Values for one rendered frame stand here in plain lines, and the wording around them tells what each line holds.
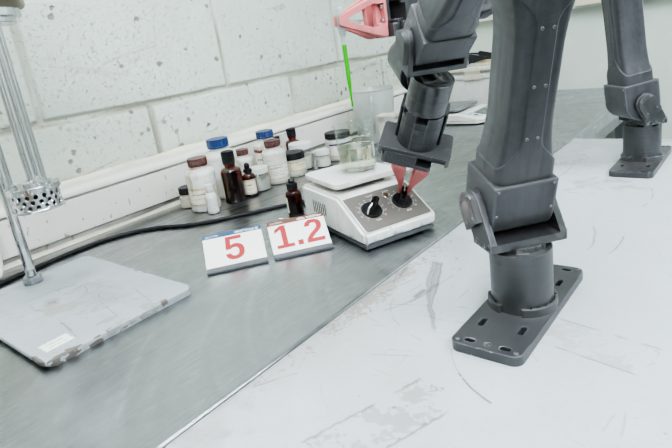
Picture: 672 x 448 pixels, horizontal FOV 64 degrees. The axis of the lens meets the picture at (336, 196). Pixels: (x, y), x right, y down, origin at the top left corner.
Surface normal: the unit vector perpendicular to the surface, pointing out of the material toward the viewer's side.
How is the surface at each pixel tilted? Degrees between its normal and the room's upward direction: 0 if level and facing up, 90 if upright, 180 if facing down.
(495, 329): 0
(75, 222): 90
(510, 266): 90
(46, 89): 90
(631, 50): 88
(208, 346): 0
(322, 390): 0
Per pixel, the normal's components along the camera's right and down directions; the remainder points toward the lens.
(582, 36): -0.62, 0.30
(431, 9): -0.92, 0.17
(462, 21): 0.22, 0.93
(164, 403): -0.14, -0.95
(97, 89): 0.77, 0.07
